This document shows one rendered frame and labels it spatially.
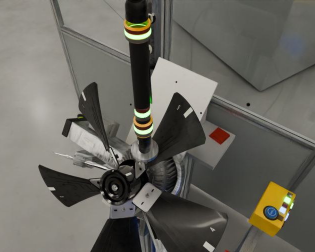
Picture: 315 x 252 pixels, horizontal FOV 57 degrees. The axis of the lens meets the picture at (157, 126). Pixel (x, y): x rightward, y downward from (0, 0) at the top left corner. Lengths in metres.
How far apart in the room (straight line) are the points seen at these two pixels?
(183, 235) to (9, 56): 3.22
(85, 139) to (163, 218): 0.48
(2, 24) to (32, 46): 0.69
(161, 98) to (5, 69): 2.70
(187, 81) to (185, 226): 0.52
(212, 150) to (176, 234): 0.65
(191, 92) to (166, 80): 0.11
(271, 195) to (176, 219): 0.41
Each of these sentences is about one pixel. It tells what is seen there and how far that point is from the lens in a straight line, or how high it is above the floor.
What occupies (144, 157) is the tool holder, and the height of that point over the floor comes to 1.46.
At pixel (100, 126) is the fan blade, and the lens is 0.99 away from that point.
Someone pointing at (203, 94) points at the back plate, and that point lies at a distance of 1.09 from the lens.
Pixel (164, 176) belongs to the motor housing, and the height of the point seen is 1.15.
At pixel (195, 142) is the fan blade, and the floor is 1.42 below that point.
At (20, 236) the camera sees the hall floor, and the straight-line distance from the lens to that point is 2.39.
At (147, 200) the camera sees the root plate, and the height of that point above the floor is 1.19.
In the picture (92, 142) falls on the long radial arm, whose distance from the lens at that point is 1.20.
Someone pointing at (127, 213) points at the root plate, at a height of 1.10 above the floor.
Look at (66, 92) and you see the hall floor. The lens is 3.12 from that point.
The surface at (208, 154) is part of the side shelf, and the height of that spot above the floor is 0.86.
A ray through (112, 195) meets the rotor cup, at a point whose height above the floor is 1.20.
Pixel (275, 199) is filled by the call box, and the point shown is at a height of 1.07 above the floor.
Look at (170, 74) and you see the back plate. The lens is 1.14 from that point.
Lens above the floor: 2.07
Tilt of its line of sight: 51 degrees down
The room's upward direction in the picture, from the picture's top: straight up
